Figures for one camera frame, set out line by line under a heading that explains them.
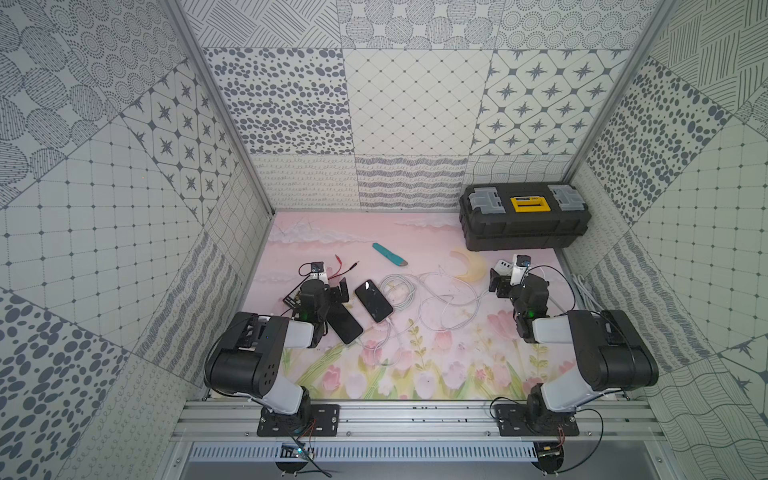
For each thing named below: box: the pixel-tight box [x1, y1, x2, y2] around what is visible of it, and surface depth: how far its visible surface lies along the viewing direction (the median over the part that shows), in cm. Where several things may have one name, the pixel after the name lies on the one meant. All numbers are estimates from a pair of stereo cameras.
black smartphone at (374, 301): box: [355, 279, 393, 323], surface depth 95 cm
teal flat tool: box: [372, 242, 408, 267], surface depth 109 cm
